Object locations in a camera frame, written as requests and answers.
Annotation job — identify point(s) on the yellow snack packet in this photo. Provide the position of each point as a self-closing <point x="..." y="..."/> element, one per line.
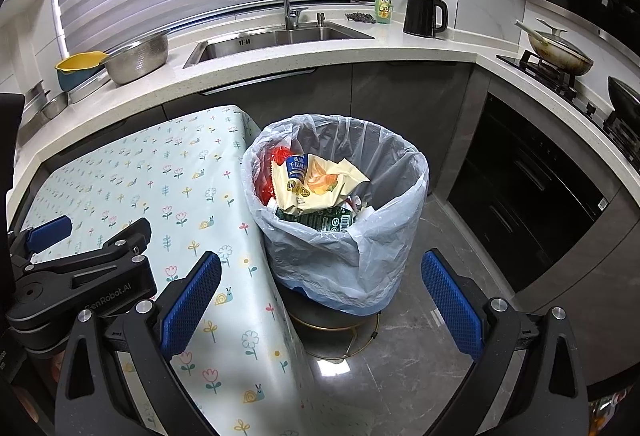
<point x="320" y="186"/>

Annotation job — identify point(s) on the red plastic bag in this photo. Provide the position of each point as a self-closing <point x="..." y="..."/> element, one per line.
<point x="265" y="183"/>

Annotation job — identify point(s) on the green foil packet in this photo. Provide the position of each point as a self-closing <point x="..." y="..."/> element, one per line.
<point x="320" y="221"/>

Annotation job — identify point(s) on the white tissue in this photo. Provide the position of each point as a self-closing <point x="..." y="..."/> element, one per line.
<point x="362" y="211"/>

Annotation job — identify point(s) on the black electric kettle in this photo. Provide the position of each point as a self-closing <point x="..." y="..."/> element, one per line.
<point x="420" y="18"/>

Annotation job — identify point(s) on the steel colander bowl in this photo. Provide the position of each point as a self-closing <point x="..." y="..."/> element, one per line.
<point x="135" y="60"/>

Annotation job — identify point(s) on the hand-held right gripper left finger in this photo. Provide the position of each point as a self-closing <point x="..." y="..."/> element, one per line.
<point x="192" y="303"/>

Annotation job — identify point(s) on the green dish soap bottle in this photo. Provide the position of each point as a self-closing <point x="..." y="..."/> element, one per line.
<point x="384" y="5"/>

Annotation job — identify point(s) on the black round stool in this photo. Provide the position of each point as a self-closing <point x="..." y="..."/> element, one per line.
<point x="325" y="331"/>

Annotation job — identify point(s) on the black built-in oven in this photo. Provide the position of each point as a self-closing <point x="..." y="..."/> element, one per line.
<point x="525" y="196"/>

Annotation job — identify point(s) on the stack of steel basins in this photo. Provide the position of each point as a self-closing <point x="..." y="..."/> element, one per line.
<point x="32" y="98"/>

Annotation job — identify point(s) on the waste bin with plastic liner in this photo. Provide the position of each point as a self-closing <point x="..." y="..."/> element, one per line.
<point x="350" y="256"/>

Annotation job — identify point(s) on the stainless steel sink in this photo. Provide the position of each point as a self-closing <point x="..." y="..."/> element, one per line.
<point x="280" y="38"/>

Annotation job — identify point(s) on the small steel bowl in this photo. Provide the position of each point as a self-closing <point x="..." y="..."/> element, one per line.
<point x="55" y="105"/>

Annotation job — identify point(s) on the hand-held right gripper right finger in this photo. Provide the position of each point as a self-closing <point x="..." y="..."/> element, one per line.
<point x="452" y="303"/>

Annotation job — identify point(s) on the floral light blue tablecloth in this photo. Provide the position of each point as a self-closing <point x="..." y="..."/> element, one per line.
<point x="150" y="176"/>

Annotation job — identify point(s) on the yellow blue drain basket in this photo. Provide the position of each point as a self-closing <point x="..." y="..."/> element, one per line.
<point x="80" y="63"/>

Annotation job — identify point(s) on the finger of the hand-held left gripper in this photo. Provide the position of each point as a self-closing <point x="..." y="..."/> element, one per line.
<point x="115" y="276"/>
<point x="50" y="231"/>

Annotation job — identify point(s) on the black gas stove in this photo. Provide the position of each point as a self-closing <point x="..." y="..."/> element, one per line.
<point x="560" y="75"/>

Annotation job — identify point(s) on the black wok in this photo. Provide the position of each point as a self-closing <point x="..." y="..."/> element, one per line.
<point x="627" y="98"/>

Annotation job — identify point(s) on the beige pan with lid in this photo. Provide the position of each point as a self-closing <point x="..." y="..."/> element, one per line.
<point x="560" y="53"/>

